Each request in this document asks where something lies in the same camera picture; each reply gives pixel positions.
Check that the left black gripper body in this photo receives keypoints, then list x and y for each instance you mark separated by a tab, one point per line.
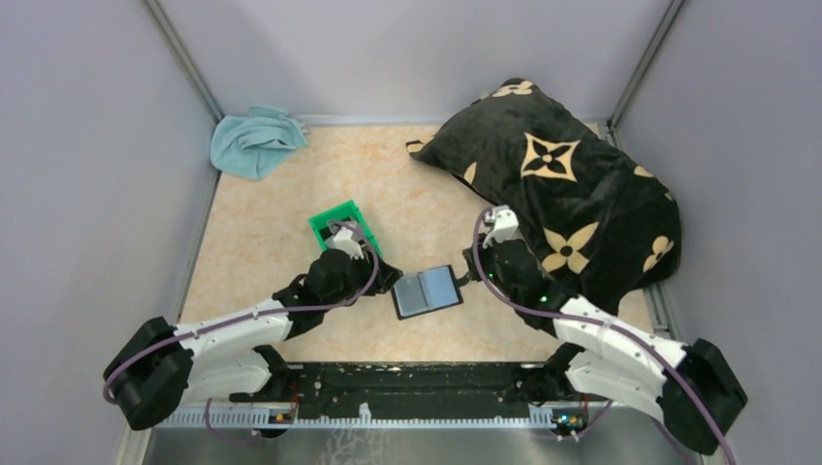
380	276

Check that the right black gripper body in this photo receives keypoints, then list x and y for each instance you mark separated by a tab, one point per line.
480	264

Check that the black card holder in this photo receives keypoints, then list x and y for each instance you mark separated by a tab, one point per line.
428	291

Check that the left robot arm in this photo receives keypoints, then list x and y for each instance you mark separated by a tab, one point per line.
164	366

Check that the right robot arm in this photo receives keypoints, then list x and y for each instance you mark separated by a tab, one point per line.
690	388

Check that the black floral pillow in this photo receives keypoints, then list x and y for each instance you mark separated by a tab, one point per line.
596	220

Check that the light blue cloth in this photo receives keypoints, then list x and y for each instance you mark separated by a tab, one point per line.
252	146

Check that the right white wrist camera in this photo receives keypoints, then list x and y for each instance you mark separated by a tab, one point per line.
502	223

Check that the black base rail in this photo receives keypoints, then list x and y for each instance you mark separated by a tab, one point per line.
483	390

